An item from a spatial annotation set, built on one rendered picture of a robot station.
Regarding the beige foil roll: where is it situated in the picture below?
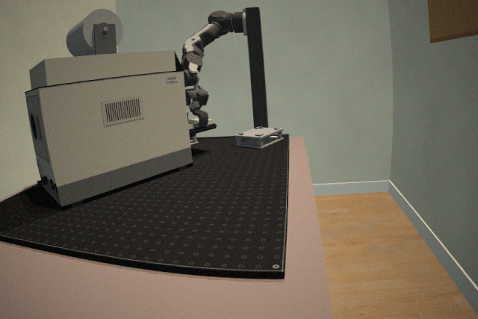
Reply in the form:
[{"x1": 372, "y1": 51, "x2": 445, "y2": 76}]
[{"x1": 66, "y1": 9, "x2": 123, "y2": 57}]

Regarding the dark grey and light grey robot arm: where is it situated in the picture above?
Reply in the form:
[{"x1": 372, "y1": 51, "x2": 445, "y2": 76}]
[{"x1": 181, "y1": 8, "x2": 247, "y2": 87}]

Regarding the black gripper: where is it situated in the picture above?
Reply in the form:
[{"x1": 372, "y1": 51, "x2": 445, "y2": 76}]
[{"x1": 185, "y1": 84, "x2": 209, "y2": 128}]

